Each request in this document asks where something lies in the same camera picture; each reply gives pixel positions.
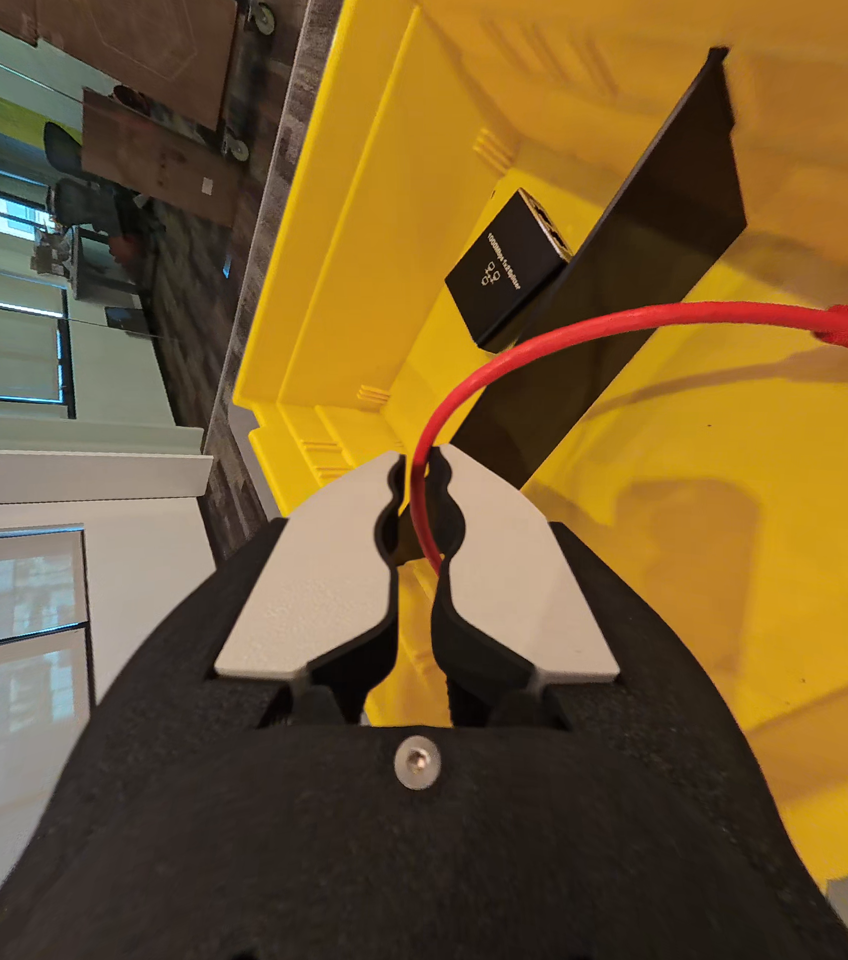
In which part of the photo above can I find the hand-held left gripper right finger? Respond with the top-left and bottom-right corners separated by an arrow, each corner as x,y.
430,444 -> 621,729

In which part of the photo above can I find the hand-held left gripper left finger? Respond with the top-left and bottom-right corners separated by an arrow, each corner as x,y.
214,450 -> 407,726

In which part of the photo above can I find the yellow plastic bin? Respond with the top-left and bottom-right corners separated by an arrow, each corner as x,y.
232,0 -> 848,882

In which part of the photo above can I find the red ethernet cable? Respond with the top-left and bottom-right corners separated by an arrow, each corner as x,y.
409,294 -> 848,575

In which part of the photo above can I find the black ethernet splitter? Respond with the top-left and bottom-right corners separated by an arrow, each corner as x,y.
445,189 -> 573,354

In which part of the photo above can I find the framed window with blind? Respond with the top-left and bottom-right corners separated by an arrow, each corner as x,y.
0,176 -> 77,419

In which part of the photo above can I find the black flat plate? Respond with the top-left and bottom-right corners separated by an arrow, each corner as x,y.
397,46 -> 749,564

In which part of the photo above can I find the brown wooden panel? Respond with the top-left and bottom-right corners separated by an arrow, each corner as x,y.
82,88 -> 245,226

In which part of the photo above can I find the black office chair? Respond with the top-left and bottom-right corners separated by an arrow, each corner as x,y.
43,122 -> 147,234

